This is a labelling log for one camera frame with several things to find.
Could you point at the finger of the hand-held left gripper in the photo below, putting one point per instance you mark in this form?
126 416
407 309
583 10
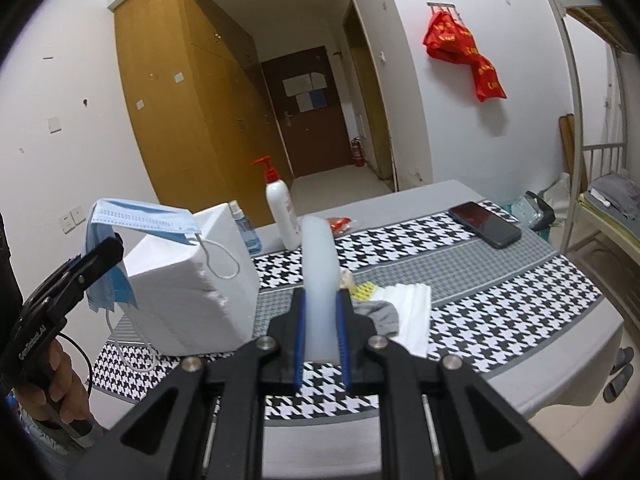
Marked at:
92 262

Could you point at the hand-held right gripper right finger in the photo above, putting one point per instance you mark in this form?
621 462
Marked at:
343 340

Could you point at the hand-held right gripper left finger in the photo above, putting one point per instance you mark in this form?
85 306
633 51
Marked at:
299 340

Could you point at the grey sock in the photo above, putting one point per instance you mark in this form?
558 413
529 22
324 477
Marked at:
382 315

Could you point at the yellow foam net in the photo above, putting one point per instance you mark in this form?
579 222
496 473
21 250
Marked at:
364 292

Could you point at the blue face mask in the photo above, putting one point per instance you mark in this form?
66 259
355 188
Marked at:
140 217

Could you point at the white tissue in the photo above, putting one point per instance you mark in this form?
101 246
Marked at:
412 320

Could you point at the white styrofoam box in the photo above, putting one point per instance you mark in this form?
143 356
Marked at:
190 300

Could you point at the person's left hand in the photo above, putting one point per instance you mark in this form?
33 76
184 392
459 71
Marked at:
65 390

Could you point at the person's light blue pants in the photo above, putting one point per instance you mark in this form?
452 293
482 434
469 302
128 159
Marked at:
42 435

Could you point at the blue spray bottle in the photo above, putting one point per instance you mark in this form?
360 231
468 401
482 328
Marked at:
248 237

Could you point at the red snack packet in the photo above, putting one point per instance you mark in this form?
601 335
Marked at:
337 224

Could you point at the white red pump bottle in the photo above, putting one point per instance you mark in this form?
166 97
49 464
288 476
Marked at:
282 210

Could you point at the houndstooth tablecloth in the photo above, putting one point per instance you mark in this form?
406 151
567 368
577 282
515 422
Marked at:
475 310

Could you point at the wooden wardrobe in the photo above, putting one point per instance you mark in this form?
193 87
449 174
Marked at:
175 110

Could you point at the black smartphone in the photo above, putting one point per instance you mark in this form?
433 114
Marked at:
485 222

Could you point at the red fire extinguisher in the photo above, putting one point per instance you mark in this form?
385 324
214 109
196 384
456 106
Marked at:
358 152

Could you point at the brown door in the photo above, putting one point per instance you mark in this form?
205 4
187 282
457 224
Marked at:
320 135

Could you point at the clear plastic bag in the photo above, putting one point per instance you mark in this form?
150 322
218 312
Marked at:
530 210

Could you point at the white paper notice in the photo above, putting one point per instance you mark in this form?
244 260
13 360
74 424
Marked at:
295 85
303 102
317 81

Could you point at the blue paper notice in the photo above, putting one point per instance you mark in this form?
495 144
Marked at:
318 100

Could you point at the white plastic bag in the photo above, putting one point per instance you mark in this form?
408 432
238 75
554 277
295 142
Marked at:
557 192

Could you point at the grey slipper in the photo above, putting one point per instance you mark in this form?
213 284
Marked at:
622 360
617 385

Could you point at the yellow green mattress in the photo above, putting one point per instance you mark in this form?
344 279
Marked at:
615 240

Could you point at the leaning wooden boards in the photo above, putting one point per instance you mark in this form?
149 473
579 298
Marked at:
570 150

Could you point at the red printed plastic bag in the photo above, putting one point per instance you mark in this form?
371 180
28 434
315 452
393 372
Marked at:
447 35
487 80

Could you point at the grey folded cloth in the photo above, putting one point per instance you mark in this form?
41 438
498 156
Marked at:
620 192

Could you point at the grey metal bunk bed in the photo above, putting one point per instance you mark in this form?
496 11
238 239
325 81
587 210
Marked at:
575 85

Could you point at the white wall socket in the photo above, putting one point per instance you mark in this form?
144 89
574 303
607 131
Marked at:
65 223
77 216

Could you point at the white light switch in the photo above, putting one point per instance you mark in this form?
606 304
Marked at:
53 124

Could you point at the wooden door frame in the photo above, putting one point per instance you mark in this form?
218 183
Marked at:
382 135

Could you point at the metal wall hook rack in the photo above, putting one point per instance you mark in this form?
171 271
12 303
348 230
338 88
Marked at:
442 5

